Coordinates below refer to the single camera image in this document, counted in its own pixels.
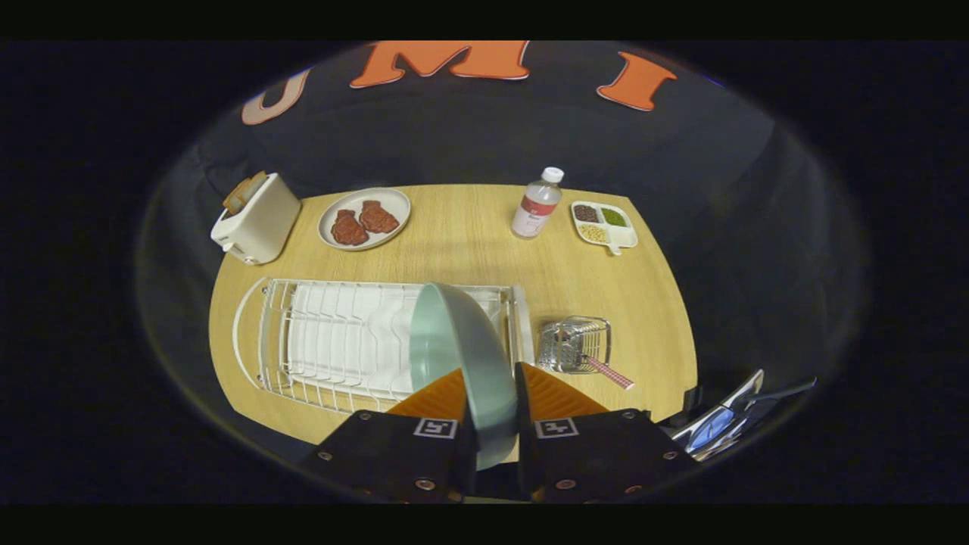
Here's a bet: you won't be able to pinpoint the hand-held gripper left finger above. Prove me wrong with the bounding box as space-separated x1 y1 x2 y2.
298 369 479 505

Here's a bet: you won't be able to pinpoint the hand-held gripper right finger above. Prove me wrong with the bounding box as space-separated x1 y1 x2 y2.
515 362 688 505

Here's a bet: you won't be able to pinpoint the white spoon checkered handle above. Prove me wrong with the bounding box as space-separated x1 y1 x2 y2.
564 333 636 391

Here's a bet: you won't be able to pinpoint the metal wire basket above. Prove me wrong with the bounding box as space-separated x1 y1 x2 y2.
536 316 612 375

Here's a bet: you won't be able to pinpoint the pale green plate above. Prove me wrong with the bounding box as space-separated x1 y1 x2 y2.
409 282 520 472

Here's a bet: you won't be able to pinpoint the white wire dish rack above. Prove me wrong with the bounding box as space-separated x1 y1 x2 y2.
233 276 535 416

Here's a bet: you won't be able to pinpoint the white round plate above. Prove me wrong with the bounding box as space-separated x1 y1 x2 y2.
317 187 412 251

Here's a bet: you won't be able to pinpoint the white ribbed drip tray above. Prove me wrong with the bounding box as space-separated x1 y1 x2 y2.
286 284 506 398

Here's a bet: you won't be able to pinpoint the white divided tray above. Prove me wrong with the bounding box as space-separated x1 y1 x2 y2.
570 200 639 257

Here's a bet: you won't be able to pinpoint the red meat piece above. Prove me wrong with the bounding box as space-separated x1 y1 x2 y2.
331 210 369 246
358 200 400 234

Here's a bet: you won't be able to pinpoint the clear plastic bottle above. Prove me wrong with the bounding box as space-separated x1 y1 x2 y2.
511 167 565 240

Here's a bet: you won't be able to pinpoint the white toaster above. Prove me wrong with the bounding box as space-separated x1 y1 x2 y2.
210 173 302 266

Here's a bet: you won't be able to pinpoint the brown toast slices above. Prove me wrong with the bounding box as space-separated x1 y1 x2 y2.
223 171 268 215

